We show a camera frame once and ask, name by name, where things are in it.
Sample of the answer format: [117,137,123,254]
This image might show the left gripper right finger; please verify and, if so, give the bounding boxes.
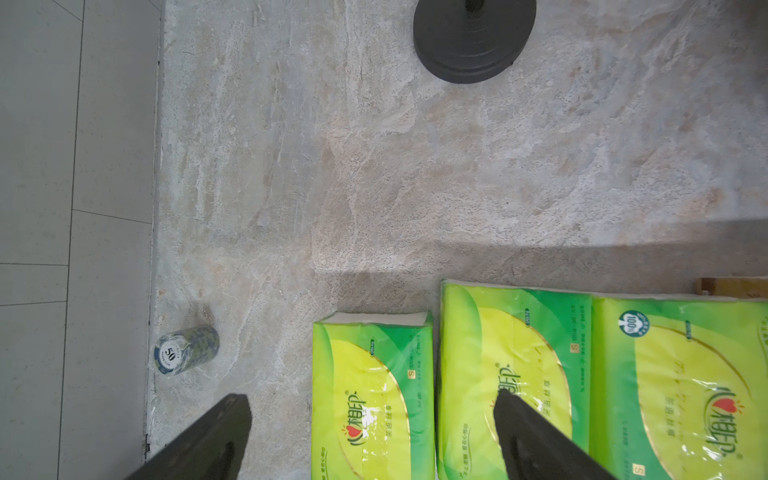
[493,389,613,480]

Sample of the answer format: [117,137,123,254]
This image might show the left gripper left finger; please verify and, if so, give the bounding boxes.
[129,394,252,480]

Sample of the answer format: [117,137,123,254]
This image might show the gold tissue pack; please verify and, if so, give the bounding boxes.
[695,276,768,299]

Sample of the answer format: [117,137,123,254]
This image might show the green tissue pack middle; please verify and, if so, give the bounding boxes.
[437,280,593,479]

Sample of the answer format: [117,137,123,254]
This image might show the green tissue pack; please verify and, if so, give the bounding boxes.
[437,280,593,479]
[311,311,436,479]
[589,297,767,479]

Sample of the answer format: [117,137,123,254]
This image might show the green tissue pack right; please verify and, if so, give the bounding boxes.
[589,297,767,479]

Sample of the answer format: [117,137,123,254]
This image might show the green tissue pack left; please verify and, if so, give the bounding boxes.
[311,311,436,479]

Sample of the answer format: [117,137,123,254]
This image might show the stack of poker chips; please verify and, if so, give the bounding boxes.
[153,325,220,375]

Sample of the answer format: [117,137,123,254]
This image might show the glitter microphone on black stand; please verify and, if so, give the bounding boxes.
[413,0,537,84]

